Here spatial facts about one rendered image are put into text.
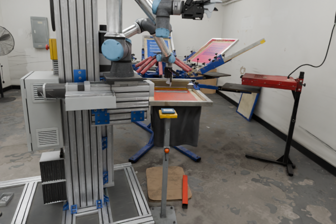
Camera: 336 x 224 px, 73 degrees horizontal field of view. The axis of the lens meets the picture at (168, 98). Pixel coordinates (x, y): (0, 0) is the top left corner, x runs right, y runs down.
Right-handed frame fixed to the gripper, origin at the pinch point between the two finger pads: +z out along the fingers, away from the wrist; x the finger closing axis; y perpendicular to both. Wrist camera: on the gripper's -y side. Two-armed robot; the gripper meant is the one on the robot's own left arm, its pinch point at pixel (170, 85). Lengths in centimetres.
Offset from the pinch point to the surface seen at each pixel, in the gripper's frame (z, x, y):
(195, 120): 22, 52, -18
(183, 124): 26, 51, -6
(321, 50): -44, -31, -200
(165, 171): 56, 81, 12
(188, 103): 3, 61, -8
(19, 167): 101, -8, 169
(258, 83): -4, 1, -102
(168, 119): 11, 81, 12
